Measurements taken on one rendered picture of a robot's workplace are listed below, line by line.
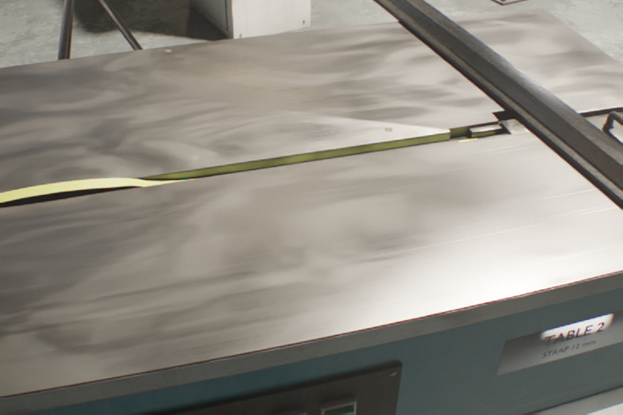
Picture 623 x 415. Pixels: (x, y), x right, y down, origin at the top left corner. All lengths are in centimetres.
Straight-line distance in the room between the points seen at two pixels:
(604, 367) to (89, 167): 58
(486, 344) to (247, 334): 22
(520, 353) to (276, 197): 27
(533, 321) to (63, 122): 56
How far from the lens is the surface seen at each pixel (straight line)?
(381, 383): 63
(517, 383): 72
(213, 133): 79
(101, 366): 56
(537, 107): 85
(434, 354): 63
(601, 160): 78
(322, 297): 59
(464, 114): 85
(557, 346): 71
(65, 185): 73
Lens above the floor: 115
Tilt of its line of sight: 34 degrees down
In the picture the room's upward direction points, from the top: straight up
